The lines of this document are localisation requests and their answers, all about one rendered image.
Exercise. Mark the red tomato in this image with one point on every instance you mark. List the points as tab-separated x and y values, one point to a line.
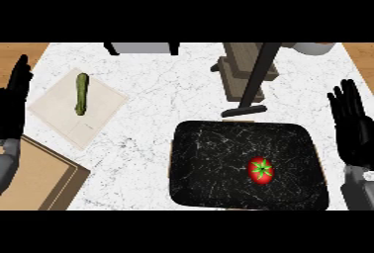
261	170

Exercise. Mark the beige placemat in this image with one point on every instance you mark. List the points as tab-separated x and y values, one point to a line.
73	108

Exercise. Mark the brown wooden box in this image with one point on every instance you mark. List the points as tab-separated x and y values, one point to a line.
34	178

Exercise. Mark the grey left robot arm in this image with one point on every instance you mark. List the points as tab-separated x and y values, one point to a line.
6	161

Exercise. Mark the grey round pot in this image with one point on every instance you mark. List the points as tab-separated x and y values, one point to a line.
314	48

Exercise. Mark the black marble tray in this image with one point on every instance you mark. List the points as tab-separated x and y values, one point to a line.
246	164

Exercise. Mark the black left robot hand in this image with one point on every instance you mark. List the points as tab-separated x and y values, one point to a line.
12	99

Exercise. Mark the green cucumber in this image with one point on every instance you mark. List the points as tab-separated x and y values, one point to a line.
82	94

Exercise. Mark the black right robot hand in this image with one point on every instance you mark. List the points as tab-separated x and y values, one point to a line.
351	125

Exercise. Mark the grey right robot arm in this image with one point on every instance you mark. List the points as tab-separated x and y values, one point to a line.
360	187

